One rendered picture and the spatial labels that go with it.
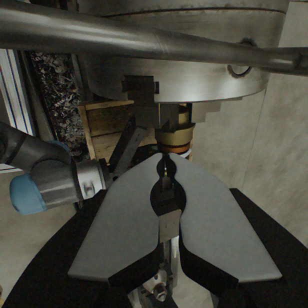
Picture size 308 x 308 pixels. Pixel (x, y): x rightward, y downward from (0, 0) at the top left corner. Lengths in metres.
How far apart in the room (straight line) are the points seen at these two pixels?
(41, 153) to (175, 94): 0.32
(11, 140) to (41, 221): 1.56
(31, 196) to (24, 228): 1.65
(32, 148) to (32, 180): 0.09
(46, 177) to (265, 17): 0.38
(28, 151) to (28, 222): 1.55
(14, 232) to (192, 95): 1.94
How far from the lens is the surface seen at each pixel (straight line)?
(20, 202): 0.39
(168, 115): 0.30
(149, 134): 0.62
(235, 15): 0.24
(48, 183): 0.38
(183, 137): 0.38
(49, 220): 1.97
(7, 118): 1.30
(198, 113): 0.40
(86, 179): 0.37
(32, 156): 0.45
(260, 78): 0.29
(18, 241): 2.13
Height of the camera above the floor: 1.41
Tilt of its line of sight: 53 degrees down
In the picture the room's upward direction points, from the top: 139 degrees clockwise
